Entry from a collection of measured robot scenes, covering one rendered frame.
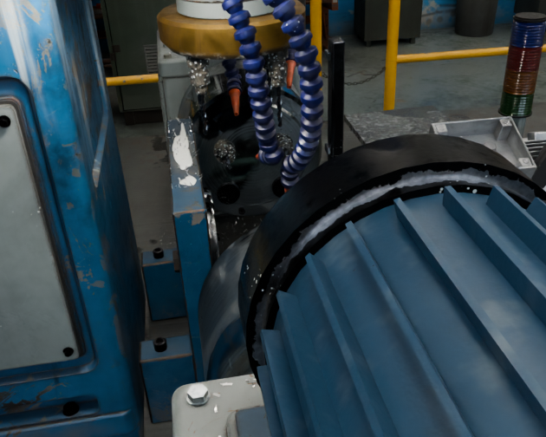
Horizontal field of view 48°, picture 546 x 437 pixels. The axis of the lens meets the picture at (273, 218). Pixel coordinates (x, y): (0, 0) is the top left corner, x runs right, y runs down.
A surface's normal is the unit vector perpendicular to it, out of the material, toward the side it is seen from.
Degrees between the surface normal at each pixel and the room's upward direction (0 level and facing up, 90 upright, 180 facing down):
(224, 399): 0
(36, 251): 90
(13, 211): 90
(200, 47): 90
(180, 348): 0
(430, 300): 23
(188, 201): 0
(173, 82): 90
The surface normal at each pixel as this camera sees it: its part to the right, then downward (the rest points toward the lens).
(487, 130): 0.12, 0.80
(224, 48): -0.06, 0.51
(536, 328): -0.12, -0.85
